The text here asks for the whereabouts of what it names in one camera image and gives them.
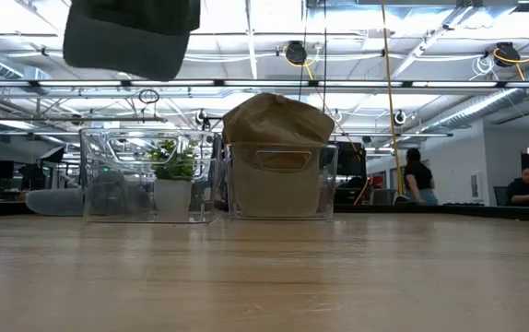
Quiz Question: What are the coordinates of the beige cap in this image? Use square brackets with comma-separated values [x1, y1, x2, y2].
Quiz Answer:
[221, 91, 336, 219]

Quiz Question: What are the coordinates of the grey cap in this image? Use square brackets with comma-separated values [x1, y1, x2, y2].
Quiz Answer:
[62, 0, 202, 82]

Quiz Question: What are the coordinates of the clear plastic bin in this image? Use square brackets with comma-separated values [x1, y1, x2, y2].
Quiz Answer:
[78, 127, 223, 225]
[223, 141, 339, 221]

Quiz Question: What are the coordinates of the long ceiling light strip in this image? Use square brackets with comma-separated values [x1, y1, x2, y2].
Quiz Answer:
[0, 78, 529, 89]

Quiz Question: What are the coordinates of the green plant in white pot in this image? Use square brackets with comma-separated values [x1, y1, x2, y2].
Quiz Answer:
[147, 137, 200, 219]

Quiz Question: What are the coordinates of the person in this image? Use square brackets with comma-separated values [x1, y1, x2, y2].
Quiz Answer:
[505, 166, 529, 208]
[402, 147, 440, 207]

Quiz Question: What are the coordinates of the grey rounded object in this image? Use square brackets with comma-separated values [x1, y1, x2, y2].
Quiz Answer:
[25, 187, 85, 218]

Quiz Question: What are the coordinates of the black ceiling cord reel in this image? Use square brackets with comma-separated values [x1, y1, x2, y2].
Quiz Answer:
[493, 41, 523, 69]
[284, 40, 309, 66]

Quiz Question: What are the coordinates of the black hanging cable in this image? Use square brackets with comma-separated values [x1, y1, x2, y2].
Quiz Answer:
[321, 0, 329, 124]

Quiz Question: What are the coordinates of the yellow cable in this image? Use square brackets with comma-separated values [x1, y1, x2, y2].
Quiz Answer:
[379, 0, 405, 195]

